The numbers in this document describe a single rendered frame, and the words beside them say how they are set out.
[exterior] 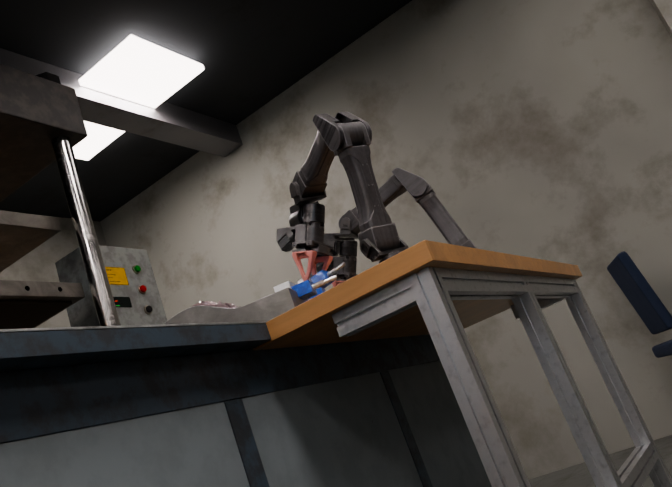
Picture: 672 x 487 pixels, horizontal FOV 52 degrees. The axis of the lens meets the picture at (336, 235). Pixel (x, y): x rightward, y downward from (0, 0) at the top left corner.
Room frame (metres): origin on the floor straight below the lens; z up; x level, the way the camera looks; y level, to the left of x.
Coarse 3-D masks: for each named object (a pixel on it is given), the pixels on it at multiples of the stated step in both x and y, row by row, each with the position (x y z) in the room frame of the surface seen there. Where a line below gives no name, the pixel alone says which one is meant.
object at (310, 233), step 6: (312, 228) 1.68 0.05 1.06; (318, 228) 1.69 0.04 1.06; (306, 234) 1.69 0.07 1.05; (312, 234) 1.68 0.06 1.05; (318, 234) 1.69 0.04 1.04; (306, 240) 1.66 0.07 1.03; (312, 240) 1.65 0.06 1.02; (318, 240) 1.69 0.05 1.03; (294, 246) 1.68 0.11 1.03; (300, 246) 1.69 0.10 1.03; (312, 246) 1.68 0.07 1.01; (330, 246) 1.73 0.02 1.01; (330, 252) 1.74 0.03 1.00
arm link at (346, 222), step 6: (342, 222) 2.07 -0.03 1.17; (348, 222) 2.07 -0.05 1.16; (342, 228) 2.08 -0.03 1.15; (348, 228) 2.07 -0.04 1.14; (324, 234) 2.12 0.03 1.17; (330, 234) 2.12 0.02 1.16; (336, 234) 2.10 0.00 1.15; (342, 234) 2.08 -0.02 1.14; (348, 234) 2.08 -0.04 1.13; (324, 240) 2.12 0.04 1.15; (330, 240) 2.12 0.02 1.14
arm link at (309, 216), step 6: (306, 204) 1.68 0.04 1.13; (312, 204) 1.68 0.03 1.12; (318, 204) 1.68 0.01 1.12; (306, 210) 1.68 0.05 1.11; (312, 210) 1.68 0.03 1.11; (318, 210) 1.68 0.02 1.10; (324, 210) 1.70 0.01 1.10; (306, 216) 1.68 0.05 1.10; (312, 216) 1.68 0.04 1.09; (318, 216) 1.68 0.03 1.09; (324, 216) 1.71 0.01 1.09; (306, 222) 1.69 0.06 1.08; (312, 222) 1.69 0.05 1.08; (318, 222) 1.69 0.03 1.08; (324, 222) 1.71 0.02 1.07
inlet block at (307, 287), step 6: (336, 276) 1.41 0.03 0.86; (288, 282) 1.40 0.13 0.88; (306, 282) 1.40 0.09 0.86; (312, 282) 1.43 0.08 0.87; (318, 282) 1.41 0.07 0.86; (324, 282) 1.41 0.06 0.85; (276, 288) 1.40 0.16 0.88; (282, 288) 1.40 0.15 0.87; (294, 288) 1.40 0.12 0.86; (300, 288) 1.40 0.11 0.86; (306, 288) 1.40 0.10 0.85; (312, 288) 1.41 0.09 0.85; (300, 294) 1.40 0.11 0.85; (306, 294) 1.40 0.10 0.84; (312, 294) 1.42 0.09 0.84
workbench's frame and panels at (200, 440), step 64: (0, 384) 0.84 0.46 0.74; (64, 384) 0.92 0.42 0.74; (128, 384) 1.03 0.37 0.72; (192, 384) 1.15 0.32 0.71; (256, 384) 1.31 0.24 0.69; (320, 384) 1.52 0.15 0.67; (384, 384) 1.79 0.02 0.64; (448, 384) 2.18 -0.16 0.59; (0, 448) 0.82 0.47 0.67; (64, 448) 0.90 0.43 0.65; (128, 448) 1.00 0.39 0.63; (192, 448) 1.12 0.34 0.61; (256, 448) 1.26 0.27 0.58; (320, 448) 1.44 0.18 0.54; (384, 448) 1.68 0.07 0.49; (448, 448) 2.01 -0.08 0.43
